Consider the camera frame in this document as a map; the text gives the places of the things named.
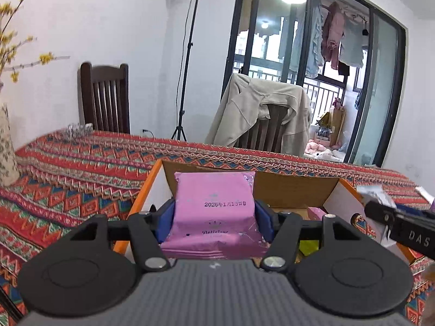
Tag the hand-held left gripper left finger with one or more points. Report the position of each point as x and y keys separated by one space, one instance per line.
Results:
x=166 y=220

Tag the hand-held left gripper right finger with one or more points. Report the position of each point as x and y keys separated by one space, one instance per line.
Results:
x=263 y=220

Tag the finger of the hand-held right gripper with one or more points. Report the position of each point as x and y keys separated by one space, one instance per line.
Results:
x=379 y=212

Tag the orange cardboard box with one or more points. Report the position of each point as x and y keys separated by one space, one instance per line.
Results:
x=289 y=190

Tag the pink snack packet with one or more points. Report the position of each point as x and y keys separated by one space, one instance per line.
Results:
x=214 y=217
x=316 y=214

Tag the yellow green snack packet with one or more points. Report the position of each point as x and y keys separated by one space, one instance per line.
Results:
x=309 y=248

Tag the dark wooden chair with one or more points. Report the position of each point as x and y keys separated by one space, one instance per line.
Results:
x=103 y=71
x=261 y=132

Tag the pink cloth pile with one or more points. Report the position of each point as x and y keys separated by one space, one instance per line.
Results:
x=314 y=147

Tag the red patterned tablecloth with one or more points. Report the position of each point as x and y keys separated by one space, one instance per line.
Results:
x=85 y=183

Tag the yellow green bag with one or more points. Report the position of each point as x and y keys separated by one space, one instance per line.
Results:
x=324 y=119

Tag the beige jacket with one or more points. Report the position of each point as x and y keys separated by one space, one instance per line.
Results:
x=244 y=108

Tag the clear crinkled plastic wrapper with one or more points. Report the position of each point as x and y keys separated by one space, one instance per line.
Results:
x=80 y=130

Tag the black balcony railing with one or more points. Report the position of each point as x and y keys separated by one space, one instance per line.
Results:
x=319 y=91

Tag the black sliding glass door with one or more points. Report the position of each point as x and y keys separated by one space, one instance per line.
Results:
x=397 y=74

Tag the black hanging garment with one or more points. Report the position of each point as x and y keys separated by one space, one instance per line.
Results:
x=343 y=69

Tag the white hanging garment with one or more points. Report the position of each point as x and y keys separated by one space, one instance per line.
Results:
x=351 y=47

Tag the floral ceramic vase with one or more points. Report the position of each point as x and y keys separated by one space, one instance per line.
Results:
x=6 y=156

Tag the light blue hanging garment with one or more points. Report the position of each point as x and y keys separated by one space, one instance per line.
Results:
x=312 y=51

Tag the studio light on stand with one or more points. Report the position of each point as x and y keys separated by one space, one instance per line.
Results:
x=191 y=40

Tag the pink hanging garment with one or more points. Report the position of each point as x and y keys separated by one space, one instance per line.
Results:
x=333 y=30

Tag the yellow flower branches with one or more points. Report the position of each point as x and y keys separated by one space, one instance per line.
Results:
x=46 y=57

